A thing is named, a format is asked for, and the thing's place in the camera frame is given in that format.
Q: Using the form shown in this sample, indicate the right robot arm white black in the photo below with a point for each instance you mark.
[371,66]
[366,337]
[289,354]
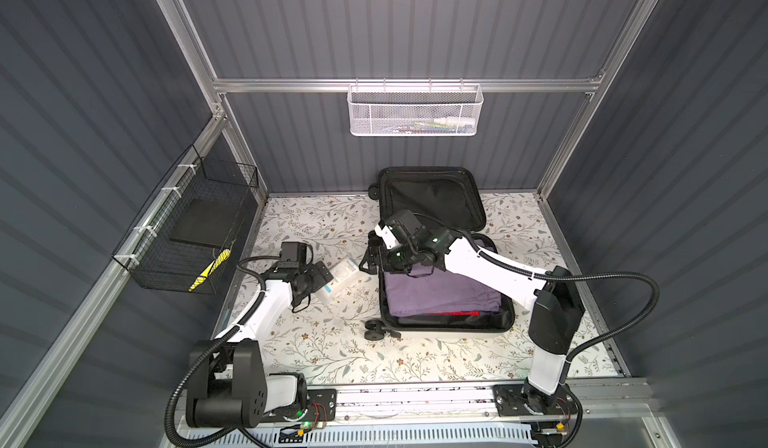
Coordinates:
[551,298]

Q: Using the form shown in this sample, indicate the red t-shirt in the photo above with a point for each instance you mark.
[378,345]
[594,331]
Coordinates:
[461,314]

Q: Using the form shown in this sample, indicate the white ventilation grille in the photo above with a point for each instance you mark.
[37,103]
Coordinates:
[405,435]

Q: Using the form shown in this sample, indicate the small white packet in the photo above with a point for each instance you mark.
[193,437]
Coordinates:
[343,273]

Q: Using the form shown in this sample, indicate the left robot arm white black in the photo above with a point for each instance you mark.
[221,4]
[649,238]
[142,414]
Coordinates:
[228,385]

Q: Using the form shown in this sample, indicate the black pad in basket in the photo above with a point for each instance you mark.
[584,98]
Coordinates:
[205,223]

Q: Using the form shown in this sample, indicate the white wire basket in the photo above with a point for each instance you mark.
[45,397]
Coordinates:
[418,110]

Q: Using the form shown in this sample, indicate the black wire basket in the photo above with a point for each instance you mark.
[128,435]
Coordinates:
[153,261]

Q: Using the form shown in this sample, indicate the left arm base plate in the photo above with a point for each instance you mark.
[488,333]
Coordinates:
[314,405]

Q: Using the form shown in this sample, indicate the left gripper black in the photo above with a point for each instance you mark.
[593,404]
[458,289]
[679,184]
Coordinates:
[319,276]

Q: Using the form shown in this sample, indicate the yellow black striped item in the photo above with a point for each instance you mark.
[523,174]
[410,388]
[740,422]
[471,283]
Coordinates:
[210,269]

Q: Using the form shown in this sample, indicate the purple jeans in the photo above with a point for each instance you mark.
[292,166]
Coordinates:
[429,290]

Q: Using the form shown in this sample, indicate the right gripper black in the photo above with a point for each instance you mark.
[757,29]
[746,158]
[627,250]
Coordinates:
[382,265]

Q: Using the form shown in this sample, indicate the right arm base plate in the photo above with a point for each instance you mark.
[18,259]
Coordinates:
[524,399]

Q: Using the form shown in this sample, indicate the floral table mat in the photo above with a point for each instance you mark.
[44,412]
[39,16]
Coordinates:
[325,341]

